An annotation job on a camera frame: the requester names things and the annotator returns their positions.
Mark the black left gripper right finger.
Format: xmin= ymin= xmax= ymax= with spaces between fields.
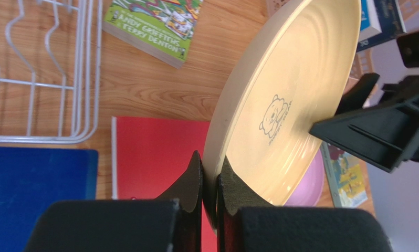
xmin=217 ymin=160 xmax=392 ymax=251

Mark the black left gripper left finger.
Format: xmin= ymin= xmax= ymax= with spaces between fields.
xmin=24 ymin=151 xmax=203 ymax=251

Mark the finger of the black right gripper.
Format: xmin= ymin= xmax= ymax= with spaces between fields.
xmin=335 ymin=73 xmax=380 ymax=116
xmin=309 ymin=101 xmax=406 ymax=173

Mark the pink plate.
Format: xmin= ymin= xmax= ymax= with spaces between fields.
xmin=285 ymin=150 xmax=324 ymax=207

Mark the orange plate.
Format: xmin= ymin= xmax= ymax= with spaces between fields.
xmin=202 ymin=1 xmax=361 ymax=227

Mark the penguin classics garden book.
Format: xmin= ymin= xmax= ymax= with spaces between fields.
xmin=320 ymin=142 xmax=368 ymax=208

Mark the red folder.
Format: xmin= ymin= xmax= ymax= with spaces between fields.
xmin=111 ymin=117 xmax=216 ymax=251

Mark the light blue standing book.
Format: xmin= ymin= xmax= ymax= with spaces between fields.
xmin=358 ymin=0 xmax=382 ymax=41

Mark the dark blue leaning book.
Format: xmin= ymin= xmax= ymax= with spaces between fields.
xmin=356 ymin=0 xmax=406 ymax=53

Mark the blue folder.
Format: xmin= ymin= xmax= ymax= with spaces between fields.
xmin=0 ymin=147 xmax=99 ymax=251

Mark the green treehouse book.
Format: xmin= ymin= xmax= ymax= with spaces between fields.
xmin=102 ymin=0 xmax=203 ymax=69

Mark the white wire dish rack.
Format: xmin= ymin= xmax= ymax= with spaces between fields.
xmin=0 ymin=1 xmax=103 ymax=144

